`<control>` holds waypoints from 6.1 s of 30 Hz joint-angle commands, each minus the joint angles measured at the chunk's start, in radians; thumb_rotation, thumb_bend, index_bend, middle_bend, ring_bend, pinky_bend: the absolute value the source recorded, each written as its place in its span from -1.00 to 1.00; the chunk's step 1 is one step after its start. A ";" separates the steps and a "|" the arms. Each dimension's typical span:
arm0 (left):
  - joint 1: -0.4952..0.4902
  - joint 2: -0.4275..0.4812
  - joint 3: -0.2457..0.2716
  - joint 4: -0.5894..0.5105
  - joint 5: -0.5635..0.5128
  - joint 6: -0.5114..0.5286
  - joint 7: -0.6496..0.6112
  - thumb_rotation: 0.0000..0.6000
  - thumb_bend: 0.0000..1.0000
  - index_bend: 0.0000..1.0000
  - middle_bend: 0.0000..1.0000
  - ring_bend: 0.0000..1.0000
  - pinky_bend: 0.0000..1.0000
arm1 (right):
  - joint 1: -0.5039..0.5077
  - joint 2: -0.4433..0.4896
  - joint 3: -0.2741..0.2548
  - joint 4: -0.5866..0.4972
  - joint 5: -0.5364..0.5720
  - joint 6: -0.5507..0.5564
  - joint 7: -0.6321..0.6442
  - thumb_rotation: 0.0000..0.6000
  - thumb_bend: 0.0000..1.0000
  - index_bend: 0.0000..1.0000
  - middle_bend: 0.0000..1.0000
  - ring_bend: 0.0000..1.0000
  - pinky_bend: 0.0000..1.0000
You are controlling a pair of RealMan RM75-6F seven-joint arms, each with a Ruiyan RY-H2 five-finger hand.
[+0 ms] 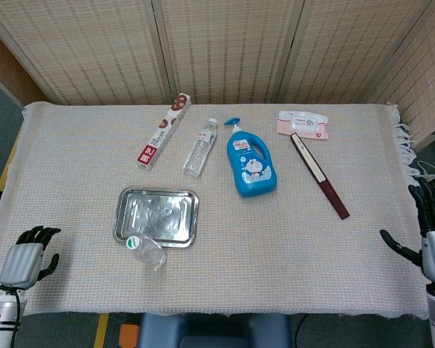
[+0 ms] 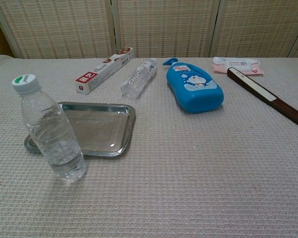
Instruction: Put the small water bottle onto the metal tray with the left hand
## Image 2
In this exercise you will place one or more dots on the clear water bottle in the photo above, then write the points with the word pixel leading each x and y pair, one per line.
pixel 137 78
pixel 52 129

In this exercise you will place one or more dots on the stainless steel tray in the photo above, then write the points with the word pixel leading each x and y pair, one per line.
pixel 101 129

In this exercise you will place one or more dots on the blue pump soap bottle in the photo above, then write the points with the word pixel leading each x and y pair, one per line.
pixel 193 91

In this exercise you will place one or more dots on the red white cling film box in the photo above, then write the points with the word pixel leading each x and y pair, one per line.
pixel 101 72

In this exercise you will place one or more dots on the beige woven tablecloth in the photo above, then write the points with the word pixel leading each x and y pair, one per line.
pixel 188 173

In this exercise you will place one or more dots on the pink wet wipes pack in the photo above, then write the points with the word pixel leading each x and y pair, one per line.
pixel 221 65

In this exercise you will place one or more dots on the bamboo folding screen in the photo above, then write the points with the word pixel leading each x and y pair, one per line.
pixel 164 24

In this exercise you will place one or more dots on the dark brown folded fan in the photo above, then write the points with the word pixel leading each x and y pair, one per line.
pixel 258 90

